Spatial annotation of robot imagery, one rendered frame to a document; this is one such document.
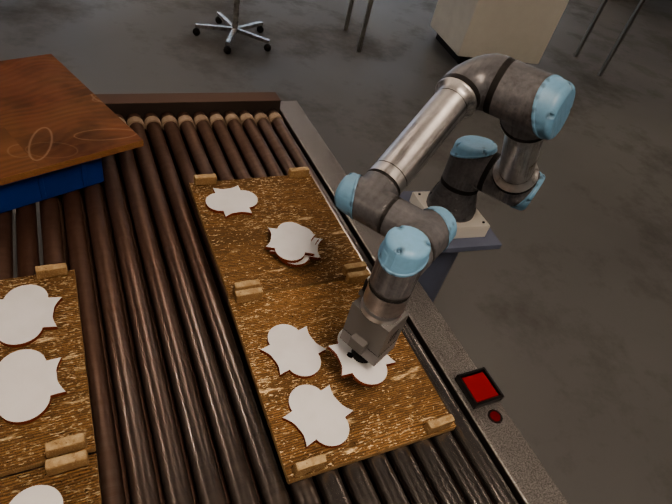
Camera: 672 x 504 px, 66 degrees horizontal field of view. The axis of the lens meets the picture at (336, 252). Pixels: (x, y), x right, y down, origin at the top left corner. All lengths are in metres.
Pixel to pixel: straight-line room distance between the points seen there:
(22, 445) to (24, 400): 0.08
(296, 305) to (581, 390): 1.79
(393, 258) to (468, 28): 4.47
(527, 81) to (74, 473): 1.05
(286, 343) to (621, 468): 1.79
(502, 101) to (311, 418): 0.71
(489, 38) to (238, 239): 4.30
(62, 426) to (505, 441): 0.82
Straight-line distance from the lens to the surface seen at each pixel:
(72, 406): 1.03
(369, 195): 0.92
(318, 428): 0.99
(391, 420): 1.05
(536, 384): 2.58
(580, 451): 2.50
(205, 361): 1.08
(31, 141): 1.42
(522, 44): 5.54
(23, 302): 1.17
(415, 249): 0.79
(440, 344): 1.23
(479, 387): 1.18
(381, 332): 0.90
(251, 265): 1.23
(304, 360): 1.06
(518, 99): 1.10
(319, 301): 1.18
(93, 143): 1.40
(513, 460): 1.14
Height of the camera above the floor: 1.81
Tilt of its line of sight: 42 degrees down
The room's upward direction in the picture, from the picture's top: 16 degrees clockwise
